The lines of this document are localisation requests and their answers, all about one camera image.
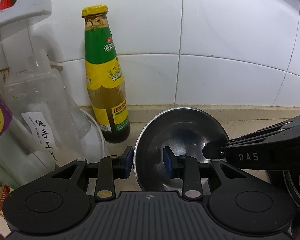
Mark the green yellow oyster sauce bottle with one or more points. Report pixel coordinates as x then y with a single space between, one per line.
104 77

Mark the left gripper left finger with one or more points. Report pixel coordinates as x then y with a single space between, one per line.
111 168

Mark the white two-tier spice rack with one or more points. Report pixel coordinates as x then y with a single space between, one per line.
22 158

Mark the steel bowl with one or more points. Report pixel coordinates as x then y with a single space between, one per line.
186 131

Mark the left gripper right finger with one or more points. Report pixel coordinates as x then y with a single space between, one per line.
186 168

